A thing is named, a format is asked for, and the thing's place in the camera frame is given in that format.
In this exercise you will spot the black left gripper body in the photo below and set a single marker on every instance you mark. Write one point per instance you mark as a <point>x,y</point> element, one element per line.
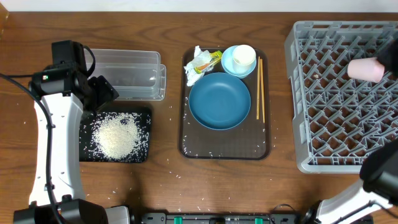
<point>87,105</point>

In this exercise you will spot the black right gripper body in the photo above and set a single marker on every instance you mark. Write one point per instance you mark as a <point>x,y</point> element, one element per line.
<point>390,59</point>

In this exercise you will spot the pink cup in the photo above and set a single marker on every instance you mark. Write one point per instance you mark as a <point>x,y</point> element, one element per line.
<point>366,69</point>

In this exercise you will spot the pile of white rice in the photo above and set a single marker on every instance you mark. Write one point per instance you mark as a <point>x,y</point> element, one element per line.
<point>116,135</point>

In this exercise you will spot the dark blue plate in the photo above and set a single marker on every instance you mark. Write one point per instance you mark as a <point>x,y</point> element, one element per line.
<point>219,101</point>

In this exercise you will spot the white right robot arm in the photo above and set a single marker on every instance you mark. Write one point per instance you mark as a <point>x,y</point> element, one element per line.
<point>376,188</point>

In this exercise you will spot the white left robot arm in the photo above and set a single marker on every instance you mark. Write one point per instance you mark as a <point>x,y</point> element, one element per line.
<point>57,195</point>

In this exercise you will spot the black waste tray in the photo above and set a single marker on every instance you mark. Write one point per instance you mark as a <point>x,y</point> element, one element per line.
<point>118,133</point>

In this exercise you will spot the grey dishwasher rack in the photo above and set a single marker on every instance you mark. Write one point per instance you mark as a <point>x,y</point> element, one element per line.
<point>339,121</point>

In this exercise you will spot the clear plastic bin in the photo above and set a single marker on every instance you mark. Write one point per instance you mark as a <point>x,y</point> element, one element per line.
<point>136,75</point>

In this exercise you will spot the crumpled plastic snack wrapper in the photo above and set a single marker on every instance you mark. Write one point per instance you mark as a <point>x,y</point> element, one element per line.
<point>202,62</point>

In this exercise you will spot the right wooden chopstick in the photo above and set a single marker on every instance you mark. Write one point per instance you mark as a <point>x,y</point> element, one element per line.
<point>262,89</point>

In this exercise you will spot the wooden chopstick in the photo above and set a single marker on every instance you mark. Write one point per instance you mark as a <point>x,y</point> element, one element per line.
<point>258,88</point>
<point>262,89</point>

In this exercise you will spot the light blue bowl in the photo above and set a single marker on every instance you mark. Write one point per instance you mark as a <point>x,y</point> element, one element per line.
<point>227,63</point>

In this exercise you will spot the left wooden chopstick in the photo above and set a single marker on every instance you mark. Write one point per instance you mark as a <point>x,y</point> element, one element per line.
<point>258,88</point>

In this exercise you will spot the cream white cup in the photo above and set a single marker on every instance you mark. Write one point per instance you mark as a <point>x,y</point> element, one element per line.
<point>243,58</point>

